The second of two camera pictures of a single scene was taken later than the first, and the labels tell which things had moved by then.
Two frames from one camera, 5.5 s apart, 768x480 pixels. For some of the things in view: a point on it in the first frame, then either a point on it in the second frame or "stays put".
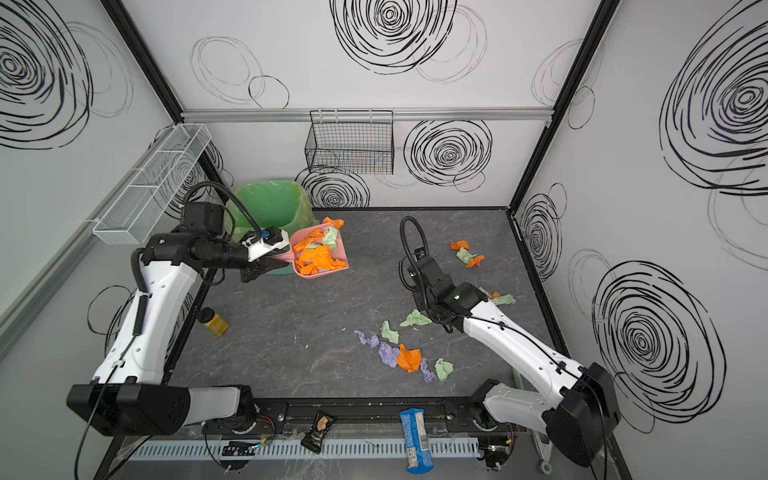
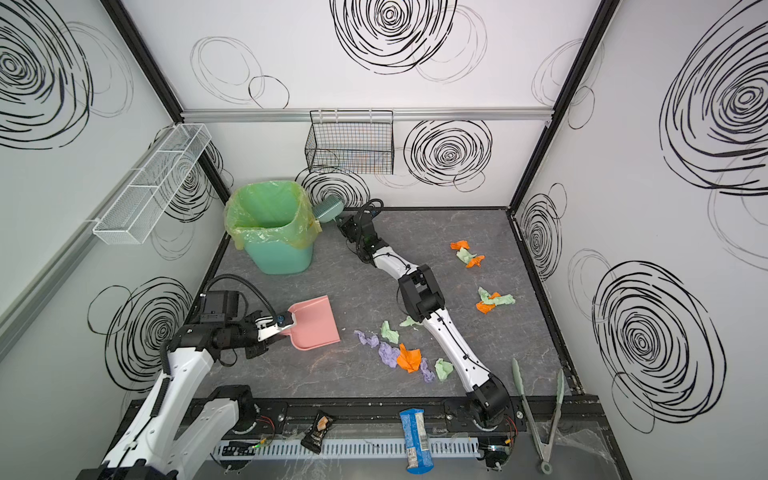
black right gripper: [417, 267] → [349, 223]
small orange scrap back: [459, 244] stays put
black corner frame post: [604, 13] stays put
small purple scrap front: [428, 375] stays put
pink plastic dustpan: [317, 250] → [315, 324]
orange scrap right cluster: [475, 261] stays put
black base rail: [361, 417] stays put
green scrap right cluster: [465, 255] stays put
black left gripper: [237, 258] → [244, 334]
